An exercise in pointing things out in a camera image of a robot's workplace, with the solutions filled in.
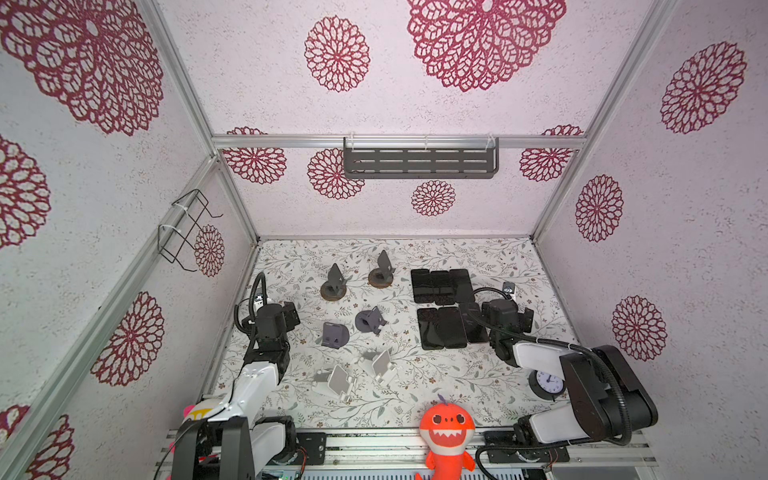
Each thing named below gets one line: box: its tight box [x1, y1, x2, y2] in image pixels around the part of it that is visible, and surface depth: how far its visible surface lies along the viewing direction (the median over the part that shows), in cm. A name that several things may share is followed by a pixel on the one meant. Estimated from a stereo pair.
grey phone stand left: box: [321, 321, 350, 349], surface depth 91 cm
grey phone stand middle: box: [355, 306, 387, 335], surface depth 96 cm
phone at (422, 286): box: [411, 269, 435, 303], surface depth 108 cm
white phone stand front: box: [312, 364, 356, 404], surface depth 83 cm
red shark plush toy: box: [415, 394, 476, 480], surface depth 70 cm
